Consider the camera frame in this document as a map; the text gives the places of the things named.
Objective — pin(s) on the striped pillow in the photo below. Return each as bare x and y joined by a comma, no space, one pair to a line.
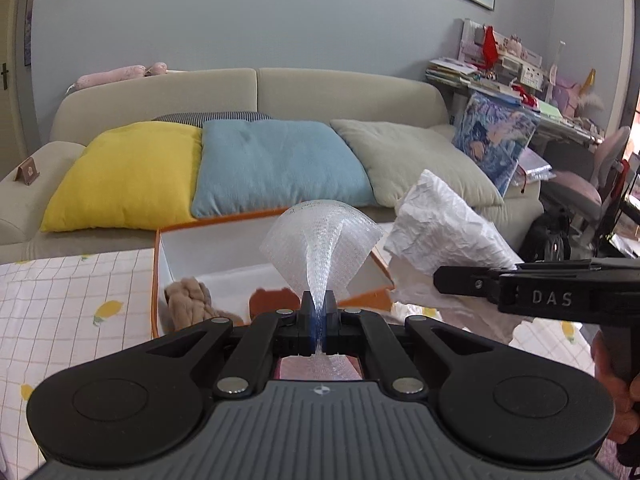
210,117

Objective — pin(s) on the lemon printed tablecloth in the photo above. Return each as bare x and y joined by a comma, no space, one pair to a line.
60,310

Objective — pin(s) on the orange cardboard box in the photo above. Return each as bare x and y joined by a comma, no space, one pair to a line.
210,250

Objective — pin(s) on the white paper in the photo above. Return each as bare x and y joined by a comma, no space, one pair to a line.
440,220

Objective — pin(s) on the red hanging ornament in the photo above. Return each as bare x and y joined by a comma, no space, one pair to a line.
489,47

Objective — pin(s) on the blue printed pillow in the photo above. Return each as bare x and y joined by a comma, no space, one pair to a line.
492,135

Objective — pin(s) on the beige pillow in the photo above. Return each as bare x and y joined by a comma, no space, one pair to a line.
400,160

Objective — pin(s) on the brown phone stand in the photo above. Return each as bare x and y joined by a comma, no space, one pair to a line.
27,170

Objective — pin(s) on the dark red soft item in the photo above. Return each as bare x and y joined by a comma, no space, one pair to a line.
270,302

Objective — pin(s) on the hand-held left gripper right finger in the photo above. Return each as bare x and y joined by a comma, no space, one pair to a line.
331,311

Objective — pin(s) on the black backpack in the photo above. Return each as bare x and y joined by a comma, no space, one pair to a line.
545,237

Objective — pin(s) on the pink plush toy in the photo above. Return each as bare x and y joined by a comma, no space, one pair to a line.
115,76

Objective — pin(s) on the person's right hand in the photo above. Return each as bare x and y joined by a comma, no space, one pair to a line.
627,410

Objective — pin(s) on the beige sofa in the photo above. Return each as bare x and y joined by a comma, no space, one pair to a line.
300,92

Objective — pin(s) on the cluttered desk with papers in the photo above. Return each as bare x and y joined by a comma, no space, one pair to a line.
520,57

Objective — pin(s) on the pink mat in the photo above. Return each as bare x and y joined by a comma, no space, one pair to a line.
292,367

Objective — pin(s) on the beige door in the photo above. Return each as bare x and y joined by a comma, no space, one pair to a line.
7,130

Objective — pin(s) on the white desk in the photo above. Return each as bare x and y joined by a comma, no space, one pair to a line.
560,127

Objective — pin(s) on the pink desk chair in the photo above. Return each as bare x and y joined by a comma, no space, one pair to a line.
575,187

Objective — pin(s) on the yellow pillow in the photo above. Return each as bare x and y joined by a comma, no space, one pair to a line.
125,175

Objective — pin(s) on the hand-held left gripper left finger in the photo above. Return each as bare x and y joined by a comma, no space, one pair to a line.
305,311

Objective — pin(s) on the pile of books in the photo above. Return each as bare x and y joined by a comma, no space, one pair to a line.
455,72

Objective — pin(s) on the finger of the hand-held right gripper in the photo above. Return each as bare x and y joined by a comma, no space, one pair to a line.
465,281

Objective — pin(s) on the clear bubble wrap sheet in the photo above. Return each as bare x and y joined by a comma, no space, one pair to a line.
320,240

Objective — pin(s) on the black metal rack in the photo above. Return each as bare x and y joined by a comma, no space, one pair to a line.
625,210

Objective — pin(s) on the brown knitted plush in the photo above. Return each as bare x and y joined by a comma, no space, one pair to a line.
192,300

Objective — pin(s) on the shiny plastic bag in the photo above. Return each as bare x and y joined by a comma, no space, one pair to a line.
535,165

